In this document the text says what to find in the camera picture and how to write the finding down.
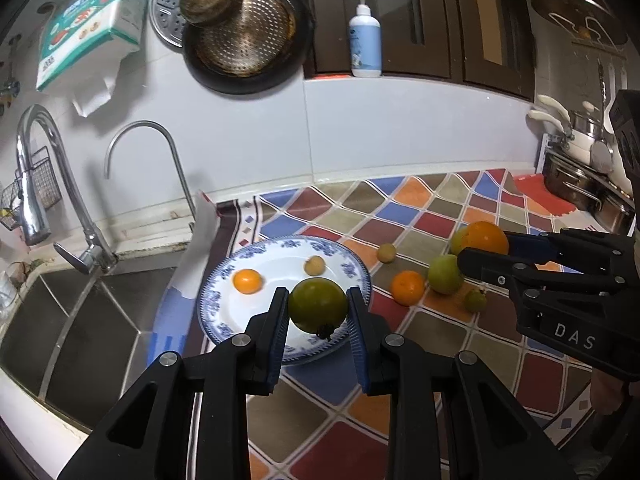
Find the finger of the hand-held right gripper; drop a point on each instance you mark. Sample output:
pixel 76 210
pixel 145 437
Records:
pixel 535 247
pixel 490 265

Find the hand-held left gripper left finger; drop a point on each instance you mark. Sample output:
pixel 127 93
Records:
pixel 276 345

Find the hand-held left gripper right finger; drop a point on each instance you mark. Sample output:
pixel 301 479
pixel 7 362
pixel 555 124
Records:
pixel 358 345

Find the orange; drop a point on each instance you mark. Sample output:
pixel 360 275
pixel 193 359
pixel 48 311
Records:
pixel 482 236
pixel 247 281

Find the small dark green lime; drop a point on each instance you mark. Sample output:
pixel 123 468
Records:
pixel 475 300

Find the green apple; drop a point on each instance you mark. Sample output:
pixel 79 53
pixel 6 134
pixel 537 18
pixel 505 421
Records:
pixel 445 274

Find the blue and white plate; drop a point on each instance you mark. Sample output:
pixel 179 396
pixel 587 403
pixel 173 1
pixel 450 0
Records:
pixel 235 320

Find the tangerine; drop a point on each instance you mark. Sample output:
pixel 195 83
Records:
pixel 407 287

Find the tan longan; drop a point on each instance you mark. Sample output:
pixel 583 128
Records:
pixel 315 265
pixel 386 252

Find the person's right hand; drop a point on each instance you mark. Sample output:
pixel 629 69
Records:
pixel 607 392

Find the stainless steel pot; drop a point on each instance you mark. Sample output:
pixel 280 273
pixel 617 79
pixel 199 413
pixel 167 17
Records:
pixel 570 180

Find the colourful checked mat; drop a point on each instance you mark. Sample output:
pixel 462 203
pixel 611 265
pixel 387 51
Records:
pixel 450 350

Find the metal spatula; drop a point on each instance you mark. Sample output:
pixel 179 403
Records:
pixel 603 152

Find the stainless steel sink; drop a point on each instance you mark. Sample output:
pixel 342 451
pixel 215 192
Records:
pixel 75 330

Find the metal pot lid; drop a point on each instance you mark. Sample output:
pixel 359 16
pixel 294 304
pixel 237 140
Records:
pixel 575 15

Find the thin gooseneck faucet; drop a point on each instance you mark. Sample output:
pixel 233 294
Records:
pixel 150 124

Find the white pump bottle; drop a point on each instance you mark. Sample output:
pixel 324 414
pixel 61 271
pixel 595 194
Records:
pixel 365 42

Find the chrome kitchen faucet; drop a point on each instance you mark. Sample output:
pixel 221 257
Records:
pixel 30 200

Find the black frying pan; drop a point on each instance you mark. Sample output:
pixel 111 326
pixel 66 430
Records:
pixel 250 45

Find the perforated metal steamer plate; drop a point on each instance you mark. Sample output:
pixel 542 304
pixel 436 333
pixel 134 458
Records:
pixel 167 5

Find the green paper towel pack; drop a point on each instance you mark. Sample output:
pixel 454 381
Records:
pixel 90 25

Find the dark wooden window frame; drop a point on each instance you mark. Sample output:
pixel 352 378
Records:
pixel 450 20

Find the yellow wall hook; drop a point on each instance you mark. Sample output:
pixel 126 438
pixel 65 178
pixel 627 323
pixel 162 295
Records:
pixel 7 87

